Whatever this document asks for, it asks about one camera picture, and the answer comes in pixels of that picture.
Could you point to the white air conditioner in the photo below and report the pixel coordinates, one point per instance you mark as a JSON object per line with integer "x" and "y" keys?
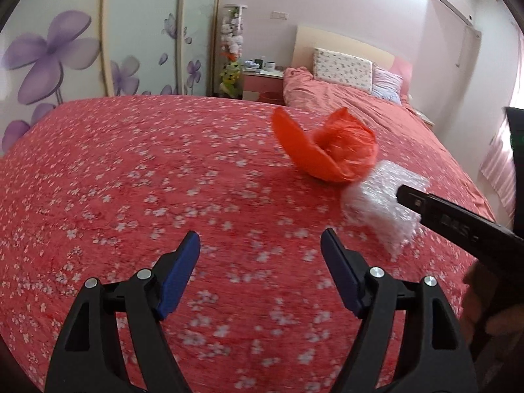
{"x": 450, "y": 8}

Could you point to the white wall socket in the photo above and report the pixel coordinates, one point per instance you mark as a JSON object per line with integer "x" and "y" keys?
{"x": 279, "y": 15}

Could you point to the wardrobe with purple flowers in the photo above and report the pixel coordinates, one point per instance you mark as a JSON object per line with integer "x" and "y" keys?
{"x": 102, "y": 37}

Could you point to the red plastic bag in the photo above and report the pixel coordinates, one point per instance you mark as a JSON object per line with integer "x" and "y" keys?
{"x": 327, "y": 151}

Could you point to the bed with red duvet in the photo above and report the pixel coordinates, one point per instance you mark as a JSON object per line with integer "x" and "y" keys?
{"x": 327, "y": 96}

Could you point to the pink nightstand with mugs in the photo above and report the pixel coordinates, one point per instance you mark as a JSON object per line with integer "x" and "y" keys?
{"x": 262, "y": 80}

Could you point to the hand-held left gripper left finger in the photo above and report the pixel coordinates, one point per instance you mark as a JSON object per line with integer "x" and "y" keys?
{"x": 180, "y": 278}

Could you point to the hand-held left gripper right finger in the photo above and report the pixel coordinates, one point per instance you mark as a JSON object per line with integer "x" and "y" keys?
{"x": 339, "y": 270}

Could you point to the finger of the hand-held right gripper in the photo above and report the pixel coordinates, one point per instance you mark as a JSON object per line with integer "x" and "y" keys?
{"x": 442, "y": 213}

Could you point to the bubble wrap piece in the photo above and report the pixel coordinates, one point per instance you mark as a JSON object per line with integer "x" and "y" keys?
{"x": 380, "y": 204}

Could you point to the cream and pink headboard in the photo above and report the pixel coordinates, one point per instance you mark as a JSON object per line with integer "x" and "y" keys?
{"x": 339, "y": 41}

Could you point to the person's right hand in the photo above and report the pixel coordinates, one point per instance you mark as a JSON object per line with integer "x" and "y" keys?
{"x": 475, "y": 294}

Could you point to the white pipe cover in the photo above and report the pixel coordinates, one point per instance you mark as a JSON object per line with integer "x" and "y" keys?
{"x": 466, "y": 45}

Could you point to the purple striped pillow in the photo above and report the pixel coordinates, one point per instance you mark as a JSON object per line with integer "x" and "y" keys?
{"x": 387, "y": 84}

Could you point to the green plush toy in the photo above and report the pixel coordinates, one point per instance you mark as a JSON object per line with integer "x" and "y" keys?
{"x": 230, "y": 77}

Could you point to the small red bin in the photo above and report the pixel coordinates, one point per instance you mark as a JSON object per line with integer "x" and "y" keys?
{"x": 271, "y": 97}

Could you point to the white floral pillow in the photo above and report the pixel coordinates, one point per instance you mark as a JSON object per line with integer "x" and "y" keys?
{"x": 342, "y": 67}

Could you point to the plush toy tower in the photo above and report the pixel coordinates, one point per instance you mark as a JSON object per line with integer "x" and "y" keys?
{"x": 233, "y": 32}

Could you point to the pink curtain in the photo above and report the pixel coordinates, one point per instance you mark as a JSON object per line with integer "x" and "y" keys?
{"x": 497, "y": 172}

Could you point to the red floral tablecloth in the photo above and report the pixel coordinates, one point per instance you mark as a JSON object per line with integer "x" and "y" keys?
{"x": 163, "y": 180}

